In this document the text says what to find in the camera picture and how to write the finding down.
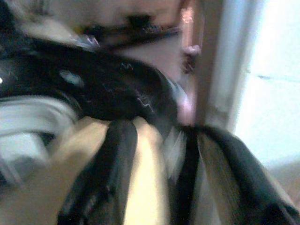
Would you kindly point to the brown wooden door frame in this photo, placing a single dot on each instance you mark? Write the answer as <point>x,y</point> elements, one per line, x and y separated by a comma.
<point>207,70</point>

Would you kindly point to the black garment with white zigzags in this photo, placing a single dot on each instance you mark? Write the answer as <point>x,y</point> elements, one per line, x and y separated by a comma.
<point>105,89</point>

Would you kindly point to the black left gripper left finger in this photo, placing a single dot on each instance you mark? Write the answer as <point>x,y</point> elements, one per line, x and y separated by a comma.
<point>117,150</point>

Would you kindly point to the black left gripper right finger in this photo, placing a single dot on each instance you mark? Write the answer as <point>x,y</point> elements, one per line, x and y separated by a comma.
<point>248,168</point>

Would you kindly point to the white washing machine door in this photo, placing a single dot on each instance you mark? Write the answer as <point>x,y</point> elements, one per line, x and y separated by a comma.
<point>28,122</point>

